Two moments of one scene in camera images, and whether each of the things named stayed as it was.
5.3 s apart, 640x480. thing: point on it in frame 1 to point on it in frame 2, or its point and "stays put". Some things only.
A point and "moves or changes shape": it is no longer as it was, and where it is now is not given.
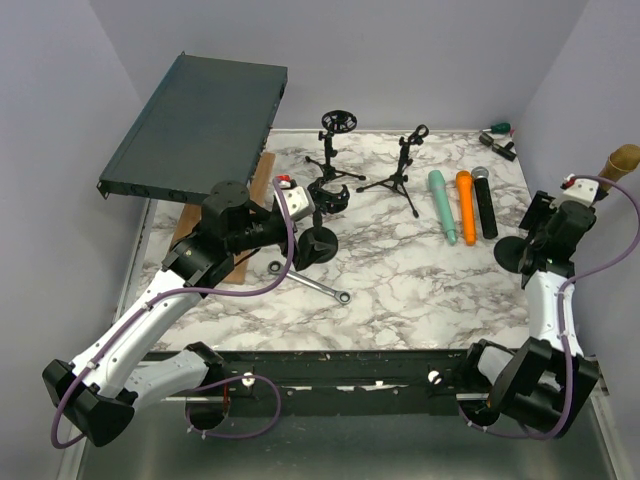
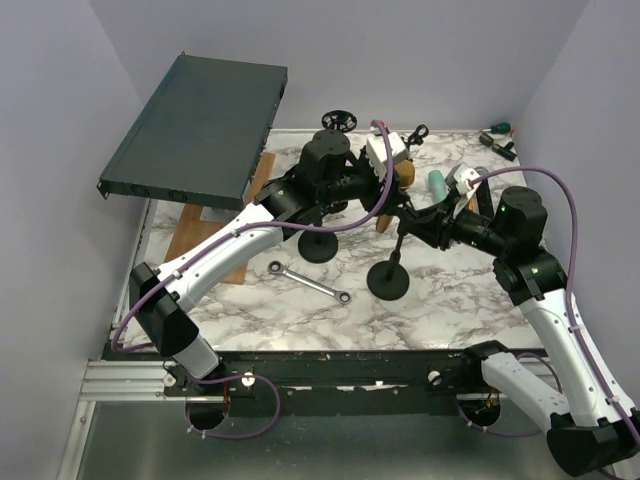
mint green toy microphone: (436, 180) stays put
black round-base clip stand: (509, 252) moves or changes shape
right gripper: (533, 245) to (445, 226)
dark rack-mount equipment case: (205, 121) stays put
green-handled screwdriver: (501, 128) stays put
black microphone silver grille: (480, 175) stays put
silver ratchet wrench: (342, 297) stays put
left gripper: (292, 233) to (379, 195)
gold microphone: (619, 164) to (406, 173)
